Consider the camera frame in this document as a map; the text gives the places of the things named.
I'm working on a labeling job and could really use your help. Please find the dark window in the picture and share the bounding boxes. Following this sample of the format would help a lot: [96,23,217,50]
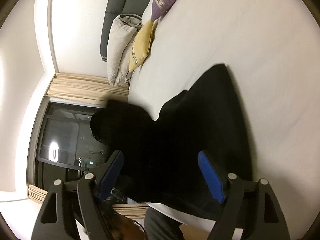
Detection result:
[27,97,111,190]

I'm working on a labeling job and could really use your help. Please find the dark grey headboard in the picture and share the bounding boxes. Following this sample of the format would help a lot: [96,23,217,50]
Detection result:
[100,0,149,62]

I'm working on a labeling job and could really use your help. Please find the white folded duvet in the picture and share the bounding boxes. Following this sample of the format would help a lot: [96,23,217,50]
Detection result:
[106,14,142,86]

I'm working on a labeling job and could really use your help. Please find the white bed sheet mattress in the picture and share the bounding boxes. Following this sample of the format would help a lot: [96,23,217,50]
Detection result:
[129,0,319,239]

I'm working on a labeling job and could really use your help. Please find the yellow pillow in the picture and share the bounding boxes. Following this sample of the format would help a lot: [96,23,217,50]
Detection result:
[129,20,153,73]

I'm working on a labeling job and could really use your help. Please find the black pants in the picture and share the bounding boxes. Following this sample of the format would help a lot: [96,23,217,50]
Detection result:
[89,64,253,220]

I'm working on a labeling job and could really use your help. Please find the beige curtain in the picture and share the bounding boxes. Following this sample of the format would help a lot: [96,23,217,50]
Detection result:
[26,72,151,221]

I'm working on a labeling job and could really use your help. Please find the black cable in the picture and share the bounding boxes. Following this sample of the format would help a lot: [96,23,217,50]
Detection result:
[120,214,148,240]

